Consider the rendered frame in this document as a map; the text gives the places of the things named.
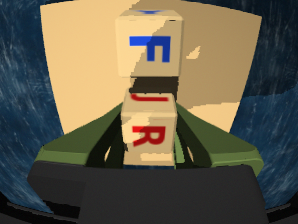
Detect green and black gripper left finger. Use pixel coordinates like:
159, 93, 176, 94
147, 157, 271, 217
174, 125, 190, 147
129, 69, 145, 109
34, 102, 125, 169

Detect beige mat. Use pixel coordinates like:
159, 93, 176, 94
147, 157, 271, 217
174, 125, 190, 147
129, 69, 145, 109
40, 0, 262, 135

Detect beige letter block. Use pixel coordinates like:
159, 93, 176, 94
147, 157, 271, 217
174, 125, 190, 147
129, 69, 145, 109
120, 87, 177, 152
115, 10, 185, 78

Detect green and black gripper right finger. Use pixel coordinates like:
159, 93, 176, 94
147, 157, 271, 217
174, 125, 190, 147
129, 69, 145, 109
173, 102, 264, 177

